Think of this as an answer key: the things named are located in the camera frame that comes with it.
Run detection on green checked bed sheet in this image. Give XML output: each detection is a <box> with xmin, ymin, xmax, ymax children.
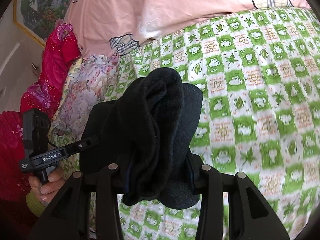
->
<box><xmin>50</xmin><ymin>6</ymin><xmax>320</xmax><ymax>240</ymax></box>

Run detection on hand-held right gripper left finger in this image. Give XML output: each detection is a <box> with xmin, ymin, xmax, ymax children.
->
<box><xmin>29</xmin><ymin>163</ymin><xmax>130</xmax><ymax>240</ymax></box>

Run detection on red floral quilt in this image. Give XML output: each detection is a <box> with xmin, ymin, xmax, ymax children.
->
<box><xmin>20</xmin><ymin>22</ymin><xmax>83</xmax><ymax>120</ymax></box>

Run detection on pastel floral cloth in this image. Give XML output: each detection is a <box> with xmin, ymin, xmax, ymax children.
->
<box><xmin>49</xmin><ymin>54</ymin><xmax>123</xmax><ymax>140</ymax></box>

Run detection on dark navy pants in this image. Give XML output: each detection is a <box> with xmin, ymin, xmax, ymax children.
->
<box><xmin>79</xmin><ymin>67</ymin><xmax>203</xmax><ymax>210</ymax></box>

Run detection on red patterned cloth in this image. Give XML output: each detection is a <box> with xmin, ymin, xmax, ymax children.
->
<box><xmin>0</xmin><ymin>111</ymin><xmax>33</xmax><ymax>218</ymax></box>

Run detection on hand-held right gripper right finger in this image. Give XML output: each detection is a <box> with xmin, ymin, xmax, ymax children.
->
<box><xmin>186</xmin><ymin>152</ymin><xmax>290</xmax><ymax>240</ymax></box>

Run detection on framed landscape picture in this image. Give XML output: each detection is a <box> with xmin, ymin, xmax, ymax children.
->
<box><xmin>14</xmin><ymin>0</ymin><xmax>85</xmax><ymax>48</ymax></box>

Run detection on person's left hand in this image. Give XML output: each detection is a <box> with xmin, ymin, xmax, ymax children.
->
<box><xmin>28</xmin><ymin>166</ymin><xmax>65</xmax><ymax>207</ymax></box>

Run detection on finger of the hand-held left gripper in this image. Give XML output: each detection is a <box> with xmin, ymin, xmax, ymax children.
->
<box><xmin>60</xmin><ymin>135</ymin><xmax>100</xmax><ymax>157</ymax></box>

